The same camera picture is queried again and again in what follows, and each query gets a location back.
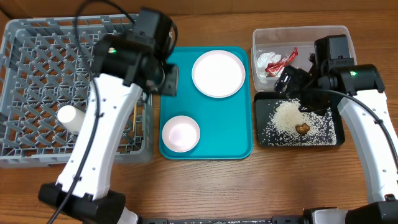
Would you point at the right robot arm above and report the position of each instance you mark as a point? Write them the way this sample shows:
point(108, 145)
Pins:
point(358, 93)

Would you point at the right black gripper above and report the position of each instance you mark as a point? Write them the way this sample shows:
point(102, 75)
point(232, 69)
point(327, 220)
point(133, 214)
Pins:
point(294, 78)

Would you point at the white cup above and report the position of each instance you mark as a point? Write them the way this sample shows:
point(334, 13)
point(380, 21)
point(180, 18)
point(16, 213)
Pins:
point(71, 118)

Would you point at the crumpled white tissue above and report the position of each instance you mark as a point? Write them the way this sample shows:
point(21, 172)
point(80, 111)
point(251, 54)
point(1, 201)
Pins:
point(264, 60)

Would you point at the red snack wrapper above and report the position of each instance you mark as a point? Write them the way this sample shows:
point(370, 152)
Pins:
point(276, 69)

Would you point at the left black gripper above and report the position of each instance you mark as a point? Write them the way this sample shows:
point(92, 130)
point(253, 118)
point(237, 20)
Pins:
point(171, 86)

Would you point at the grey plastic dish rack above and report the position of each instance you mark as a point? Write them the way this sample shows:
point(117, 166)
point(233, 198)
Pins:
point(42, 71)

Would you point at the wooden chopstick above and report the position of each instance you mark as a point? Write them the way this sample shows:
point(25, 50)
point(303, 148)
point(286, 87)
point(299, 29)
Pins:
point(134, 117)

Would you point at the brown food chunk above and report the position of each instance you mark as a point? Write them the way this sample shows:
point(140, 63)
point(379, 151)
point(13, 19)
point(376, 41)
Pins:
point(302, 129)

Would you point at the black waste tray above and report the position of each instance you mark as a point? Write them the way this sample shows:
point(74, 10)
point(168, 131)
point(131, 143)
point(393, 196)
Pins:
point(262, 111)

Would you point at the white rice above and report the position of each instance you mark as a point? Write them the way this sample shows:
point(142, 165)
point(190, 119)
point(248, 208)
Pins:
point(279, 128)

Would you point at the teal plastic tray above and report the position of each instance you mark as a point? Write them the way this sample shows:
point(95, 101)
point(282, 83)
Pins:
point(225, 123)

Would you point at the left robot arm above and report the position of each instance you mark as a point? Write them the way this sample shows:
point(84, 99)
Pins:
point(124, 67)

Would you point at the black bar at table edge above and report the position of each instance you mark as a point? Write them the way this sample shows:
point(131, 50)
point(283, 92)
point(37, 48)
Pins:
point(295, 219)

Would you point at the small pink plate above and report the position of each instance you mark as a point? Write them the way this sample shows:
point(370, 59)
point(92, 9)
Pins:
point(181, 134)

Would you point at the clear plastic bin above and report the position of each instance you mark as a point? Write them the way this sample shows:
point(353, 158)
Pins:
point(283, 40)

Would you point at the large white plate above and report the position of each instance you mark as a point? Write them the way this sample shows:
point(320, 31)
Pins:
point(218, 74)

